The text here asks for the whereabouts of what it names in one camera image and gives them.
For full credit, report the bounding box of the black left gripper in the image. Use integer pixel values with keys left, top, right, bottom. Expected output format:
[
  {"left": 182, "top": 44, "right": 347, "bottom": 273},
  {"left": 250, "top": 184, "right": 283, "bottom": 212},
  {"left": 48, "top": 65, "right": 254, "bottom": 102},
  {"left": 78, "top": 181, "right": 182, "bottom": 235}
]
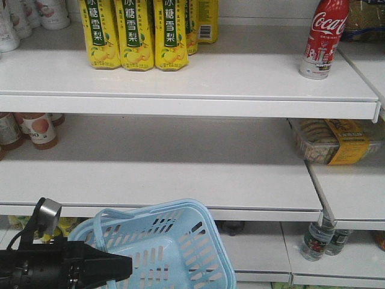
[{"left": 1, "top": 238, "right": 133, "bottom": 288}]

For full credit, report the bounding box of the light blue plastic basket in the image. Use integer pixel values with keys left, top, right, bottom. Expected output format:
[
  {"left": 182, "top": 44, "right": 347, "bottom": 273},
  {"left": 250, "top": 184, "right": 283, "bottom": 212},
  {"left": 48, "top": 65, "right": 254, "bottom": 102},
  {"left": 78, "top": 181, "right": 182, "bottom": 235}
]
[{"left": 69, "top": 199, "right": 236, "bottom": 288}]

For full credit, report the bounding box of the red coca-cola aluminium bottle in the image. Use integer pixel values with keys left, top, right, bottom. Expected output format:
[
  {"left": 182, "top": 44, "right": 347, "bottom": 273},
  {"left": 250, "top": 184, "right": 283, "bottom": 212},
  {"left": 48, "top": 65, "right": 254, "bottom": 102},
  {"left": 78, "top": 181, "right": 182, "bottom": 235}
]
[{"left": 299, "top": 0, "right": 349, "bottom": 80}]

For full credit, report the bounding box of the orange juice bottle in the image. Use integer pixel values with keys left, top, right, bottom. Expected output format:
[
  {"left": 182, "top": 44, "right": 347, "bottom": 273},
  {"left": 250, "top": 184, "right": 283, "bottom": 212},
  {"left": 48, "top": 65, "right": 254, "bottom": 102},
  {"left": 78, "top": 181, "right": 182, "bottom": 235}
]
[
  {"left": 1, "top": 112, "right": 23, "bottom": 151},
  {"left": 21, "top": 113, "right": 58, "bottom": 150}
]

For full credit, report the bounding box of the orange juice bottle front right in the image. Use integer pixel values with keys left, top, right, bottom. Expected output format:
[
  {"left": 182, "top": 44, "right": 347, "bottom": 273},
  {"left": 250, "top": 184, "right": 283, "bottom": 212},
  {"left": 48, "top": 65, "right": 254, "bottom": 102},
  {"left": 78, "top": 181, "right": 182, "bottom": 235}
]
[{"left": 1, "top": 112, "right": 23, "bottom": 151}]

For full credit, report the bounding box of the white metal shelving unit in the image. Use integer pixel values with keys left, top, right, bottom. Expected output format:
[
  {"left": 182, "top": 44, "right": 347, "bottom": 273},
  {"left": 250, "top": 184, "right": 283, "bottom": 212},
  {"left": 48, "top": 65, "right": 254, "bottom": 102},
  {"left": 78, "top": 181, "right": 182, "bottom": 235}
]
[{"left": 1, "top": 1, "right": 384, "bottom": 288}]

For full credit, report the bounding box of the clear water bottle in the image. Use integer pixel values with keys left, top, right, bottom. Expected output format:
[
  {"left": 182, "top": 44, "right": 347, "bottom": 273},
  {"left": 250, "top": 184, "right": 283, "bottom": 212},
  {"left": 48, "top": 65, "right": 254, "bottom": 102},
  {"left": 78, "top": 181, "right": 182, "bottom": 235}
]
[{"left": 300, "top": 222, "right": 334, "bottom": 261}]

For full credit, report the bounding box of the yellow pear drink bottle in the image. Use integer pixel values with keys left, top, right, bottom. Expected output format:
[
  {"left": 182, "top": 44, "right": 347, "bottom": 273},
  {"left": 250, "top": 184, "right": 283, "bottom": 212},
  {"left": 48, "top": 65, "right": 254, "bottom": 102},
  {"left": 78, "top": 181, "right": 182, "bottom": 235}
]
[
  {"left": 153, "top": 0, "right": 189, "bottom": 72},
  {"left": 78, "top": 0, "right": 121, "bottom": 70},
  {"left": 114, "top": 0, "right": 155, "bottom": 72}
]

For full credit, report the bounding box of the clear cookie tray yellow label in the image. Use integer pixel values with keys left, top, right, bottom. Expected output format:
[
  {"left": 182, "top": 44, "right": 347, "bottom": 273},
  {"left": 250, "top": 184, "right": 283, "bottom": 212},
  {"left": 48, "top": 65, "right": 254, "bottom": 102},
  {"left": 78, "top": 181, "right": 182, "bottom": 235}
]
[{"left": 289, "top": 119, "right": 384, "bottom": 165}]

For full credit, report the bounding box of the white peach drink bottle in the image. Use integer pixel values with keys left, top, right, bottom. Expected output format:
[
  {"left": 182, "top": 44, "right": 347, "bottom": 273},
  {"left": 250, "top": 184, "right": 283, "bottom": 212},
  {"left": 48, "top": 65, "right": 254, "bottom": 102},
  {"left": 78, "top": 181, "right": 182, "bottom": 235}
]
[
  {"left": 1, "top": 0, "right": 20, "bottom": 53},
  {"left": 35, "top": 0, "right": 70, "bottom": 30}
]

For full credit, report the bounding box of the brown snack bag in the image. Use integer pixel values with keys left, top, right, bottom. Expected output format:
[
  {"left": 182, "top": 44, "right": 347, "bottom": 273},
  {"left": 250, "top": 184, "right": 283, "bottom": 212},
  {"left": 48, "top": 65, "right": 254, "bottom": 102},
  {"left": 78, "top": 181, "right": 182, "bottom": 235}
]
[{"left": 342, "top": 1, "right": 384, "bottom": 42}]

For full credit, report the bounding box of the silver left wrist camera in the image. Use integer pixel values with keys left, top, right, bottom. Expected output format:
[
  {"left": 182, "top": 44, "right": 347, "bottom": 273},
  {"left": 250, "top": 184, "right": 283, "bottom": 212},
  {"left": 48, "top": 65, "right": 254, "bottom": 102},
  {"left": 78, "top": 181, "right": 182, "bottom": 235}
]
[{"left": 37, "top": 197, "right": 62, "bottom": 237}]

